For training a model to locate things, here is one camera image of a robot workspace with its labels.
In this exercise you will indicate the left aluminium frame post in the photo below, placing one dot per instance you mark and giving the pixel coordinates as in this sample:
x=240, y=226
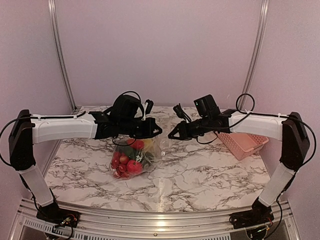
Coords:
x=60, y=56

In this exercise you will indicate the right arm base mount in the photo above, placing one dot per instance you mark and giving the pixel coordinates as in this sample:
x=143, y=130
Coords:
x=251, y=220

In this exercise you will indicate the pink plastic basket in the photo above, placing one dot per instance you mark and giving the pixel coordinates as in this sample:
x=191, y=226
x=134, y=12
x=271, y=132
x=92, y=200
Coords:
x=243, y=145

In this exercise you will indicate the aluminium front rail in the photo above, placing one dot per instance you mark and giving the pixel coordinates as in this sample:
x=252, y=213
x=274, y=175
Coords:
x=107, y=224

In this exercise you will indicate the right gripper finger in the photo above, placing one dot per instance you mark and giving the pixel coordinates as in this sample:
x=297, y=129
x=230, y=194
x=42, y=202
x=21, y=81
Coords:
x=176, y=135
x=176, y=131

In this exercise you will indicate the green fake pepper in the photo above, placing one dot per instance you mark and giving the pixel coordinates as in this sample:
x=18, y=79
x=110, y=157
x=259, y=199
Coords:
x=132, y=154

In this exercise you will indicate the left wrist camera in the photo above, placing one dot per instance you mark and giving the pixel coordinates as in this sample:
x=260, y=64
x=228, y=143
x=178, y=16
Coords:
x=146, y=108

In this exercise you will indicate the clear zip top bag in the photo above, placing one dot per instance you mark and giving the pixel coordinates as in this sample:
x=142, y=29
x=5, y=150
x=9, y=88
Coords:
x=122, y=167

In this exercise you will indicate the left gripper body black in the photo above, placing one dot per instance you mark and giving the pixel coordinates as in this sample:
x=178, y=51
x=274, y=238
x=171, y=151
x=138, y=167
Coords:
x=142, y=131

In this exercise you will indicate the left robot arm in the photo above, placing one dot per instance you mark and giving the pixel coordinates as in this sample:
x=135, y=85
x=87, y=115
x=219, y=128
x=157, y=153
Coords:
x=127, y=116

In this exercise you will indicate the yellow fake pepper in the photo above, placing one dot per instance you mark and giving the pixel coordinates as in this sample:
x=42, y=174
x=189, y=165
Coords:
x=150, y=144

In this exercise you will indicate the right aluminium frame post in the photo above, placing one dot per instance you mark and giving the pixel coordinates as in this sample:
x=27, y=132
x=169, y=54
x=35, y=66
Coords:
x=259, y=38

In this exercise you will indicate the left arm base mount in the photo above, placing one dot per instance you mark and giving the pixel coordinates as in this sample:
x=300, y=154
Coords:
x=61, y=218

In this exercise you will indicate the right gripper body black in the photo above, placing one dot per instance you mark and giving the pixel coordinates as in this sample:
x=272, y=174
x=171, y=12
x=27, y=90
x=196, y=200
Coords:
x=190, y=133

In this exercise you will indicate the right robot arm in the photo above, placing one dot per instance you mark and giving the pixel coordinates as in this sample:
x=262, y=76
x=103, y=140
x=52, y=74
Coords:
x=288, y=129

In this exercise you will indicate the aluminium frame post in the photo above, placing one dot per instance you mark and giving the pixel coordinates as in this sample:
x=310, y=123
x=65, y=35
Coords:
x=259, y=38
x=60, y=56

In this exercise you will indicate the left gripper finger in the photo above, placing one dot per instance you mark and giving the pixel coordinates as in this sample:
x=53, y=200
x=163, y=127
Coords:
x=157, y=130
x=152, y=138

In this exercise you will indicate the red fake pepper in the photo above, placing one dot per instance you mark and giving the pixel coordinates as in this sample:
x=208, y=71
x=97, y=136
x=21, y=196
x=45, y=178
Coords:
x=136, y=144

